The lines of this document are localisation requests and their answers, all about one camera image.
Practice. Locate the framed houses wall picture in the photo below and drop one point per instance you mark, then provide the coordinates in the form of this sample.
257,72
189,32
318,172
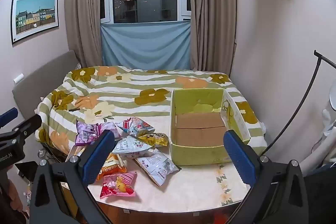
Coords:
34,16

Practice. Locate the black curved lamp stand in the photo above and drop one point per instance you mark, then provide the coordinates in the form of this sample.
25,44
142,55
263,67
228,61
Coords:
325,59

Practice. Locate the pink cartoon snack packet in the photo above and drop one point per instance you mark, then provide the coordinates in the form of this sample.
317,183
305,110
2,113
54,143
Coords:
118,186

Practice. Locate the green cardboard box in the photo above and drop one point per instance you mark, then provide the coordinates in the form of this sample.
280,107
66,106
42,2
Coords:
199,154

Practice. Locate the beige window curtain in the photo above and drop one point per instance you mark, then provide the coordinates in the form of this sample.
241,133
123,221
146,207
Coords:
215,16
84,16

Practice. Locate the yellow snack packet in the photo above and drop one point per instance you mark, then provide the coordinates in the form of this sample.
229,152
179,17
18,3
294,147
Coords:
155,138

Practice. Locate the grey padded headboard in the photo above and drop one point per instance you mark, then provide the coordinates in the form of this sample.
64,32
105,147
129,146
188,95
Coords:
39,82

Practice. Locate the grey brown-print snack packet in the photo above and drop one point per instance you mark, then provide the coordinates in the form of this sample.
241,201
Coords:
160,167

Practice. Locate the purple snack packet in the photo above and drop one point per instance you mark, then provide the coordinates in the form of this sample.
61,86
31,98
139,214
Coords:
85,134

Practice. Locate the person's left forearm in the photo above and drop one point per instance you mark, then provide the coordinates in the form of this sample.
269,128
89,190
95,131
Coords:
14,195

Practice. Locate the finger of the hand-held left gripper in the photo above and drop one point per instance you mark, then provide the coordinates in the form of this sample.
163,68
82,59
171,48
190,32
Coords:
25,127
8,116

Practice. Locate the white blue-print snack packet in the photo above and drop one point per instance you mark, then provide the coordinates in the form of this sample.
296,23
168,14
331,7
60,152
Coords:
131,148

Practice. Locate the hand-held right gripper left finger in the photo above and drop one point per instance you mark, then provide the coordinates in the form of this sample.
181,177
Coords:
99,155

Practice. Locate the orange snack packet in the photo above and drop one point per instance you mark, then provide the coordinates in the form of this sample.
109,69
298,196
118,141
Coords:
113,167

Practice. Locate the dark cloth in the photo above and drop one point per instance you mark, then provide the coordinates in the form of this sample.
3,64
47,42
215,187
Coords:
323,195

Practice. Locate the pink and white snack packet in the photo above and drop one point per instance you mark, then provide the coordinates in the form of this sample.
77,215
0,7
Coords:
109,125

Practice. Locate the light blue hanging cloth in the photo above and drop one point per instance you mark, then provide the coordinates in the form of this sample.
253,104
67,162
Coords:
144,45

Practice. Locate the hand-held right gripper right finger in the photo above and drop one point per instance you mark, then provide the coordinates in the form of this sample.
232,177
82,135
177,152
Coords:
240,158

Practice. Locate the blue red white snack packet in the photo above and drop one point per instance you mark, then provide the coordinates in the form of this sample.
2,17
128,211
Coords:
136,127

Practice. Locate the green floral striped blanket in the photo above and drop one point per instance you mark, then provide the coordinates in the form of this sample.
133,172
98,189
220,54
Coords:
118,87

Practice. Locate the white wall socket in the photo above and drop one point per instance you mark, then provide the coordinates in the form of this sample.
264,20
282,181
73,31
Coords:
19,78

